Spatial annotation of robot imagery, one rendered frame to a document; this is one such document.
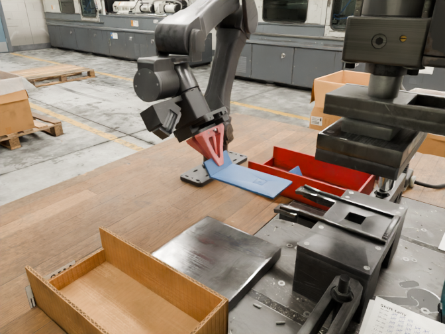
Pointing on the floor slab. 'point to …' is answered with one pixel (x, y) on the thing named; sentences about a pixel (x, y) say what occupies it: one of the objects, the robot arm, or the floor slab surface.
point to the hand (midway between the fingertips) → (218, 162)
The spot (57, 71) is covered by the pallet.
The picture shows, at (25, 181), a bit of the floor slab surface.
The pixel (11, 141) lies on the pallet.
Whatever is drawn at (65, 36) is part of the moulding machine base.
